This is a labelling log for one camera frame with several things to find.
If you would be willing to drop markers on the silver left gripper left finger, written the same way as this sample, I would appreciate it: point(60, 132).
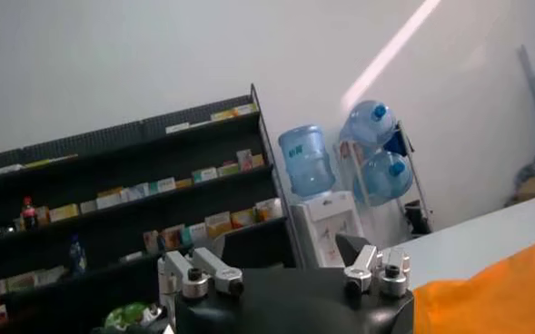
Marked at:
point(212, 268)

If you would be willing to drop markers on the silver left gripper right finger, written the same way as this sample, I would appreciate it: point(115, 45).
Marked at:
point(362, 263)

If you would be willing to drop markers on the orange t-shirt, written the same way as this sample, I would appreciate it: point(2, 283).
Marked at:
point(489, 295)

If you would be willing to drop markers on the teal medicine box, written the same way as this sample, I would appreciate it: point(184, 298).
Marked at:
point(197, 232)

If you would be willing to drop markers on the yellow white medicine box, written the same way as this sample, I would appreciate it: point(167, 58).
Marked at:
point(218, 223)

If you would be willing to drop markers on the white water dispenser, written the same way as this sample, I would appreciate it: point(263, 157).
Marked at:
point(326, 222)

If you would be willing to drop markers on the orange yellow medicine box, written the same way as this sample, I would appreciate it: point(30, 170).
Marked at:
point(243, 218)

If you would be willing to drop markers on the small black device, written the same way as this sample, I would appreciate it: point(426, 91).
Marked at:
point(416, 218)

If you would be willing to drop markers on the white green medicine box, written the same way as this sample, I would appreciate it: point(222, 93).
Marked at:
point(166, 183)
point(205, 174)
point(22, 281)
point(227, 169)

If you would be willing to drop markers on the green item in bowl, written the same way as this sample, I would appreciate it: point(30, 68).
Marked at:
point(131, 315)

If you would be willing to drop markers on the white metal jug rack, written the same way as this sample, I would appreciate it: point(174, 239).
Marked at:
point(416, 181)

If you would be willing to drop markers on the white blue medicine box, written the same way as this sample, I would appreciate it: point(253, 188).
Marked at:
point(135, 191)

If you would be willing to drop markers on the tall colourful box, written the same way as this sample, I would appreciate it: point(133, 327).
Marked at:
point(244, 159)

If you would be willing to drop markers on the labelled blue water jug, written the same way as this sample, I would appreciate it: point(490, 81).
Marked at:
point(307, 161)

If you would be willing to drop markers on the dark blue hanging cloth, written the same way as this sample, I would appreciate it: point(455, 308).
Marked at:
point(396, 143)

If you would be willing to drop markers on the blue plastic bottle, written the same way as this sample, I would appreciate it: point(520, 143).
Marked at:
point(77, 254)

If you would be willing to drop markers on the flat white medicine box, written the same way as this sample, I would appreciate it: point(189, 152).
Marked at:
point(7, 169)
point(177, 127)

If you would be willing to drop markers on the black shelving unit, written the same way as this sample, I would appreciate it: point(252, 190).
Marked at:
point(112, 159)

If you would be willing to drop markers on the flat yellow medicine box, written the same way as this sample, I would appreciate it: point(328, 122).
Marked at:
point(51, 160)
point(230, 112)

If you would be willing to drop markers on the cola bottle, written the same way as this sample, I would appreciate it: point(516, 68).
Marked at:
point(28, 213)

